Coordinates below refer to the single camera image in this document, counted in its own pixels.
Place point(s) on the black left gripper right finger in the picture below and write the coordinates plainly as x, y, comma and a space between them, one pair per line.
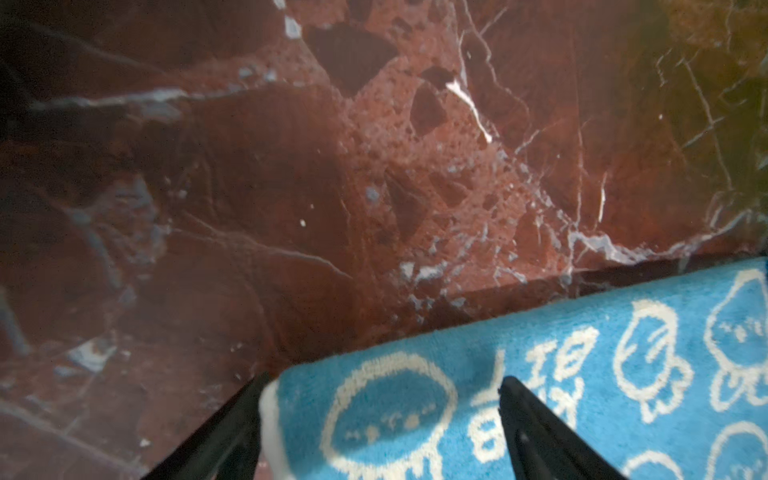
540, 444

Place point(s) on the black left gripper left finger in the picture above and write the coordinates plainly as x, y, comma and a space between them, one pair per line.
226, 446

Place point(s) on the blue bunny towel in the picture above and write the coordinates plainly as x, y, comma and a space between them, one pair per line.
665, 380

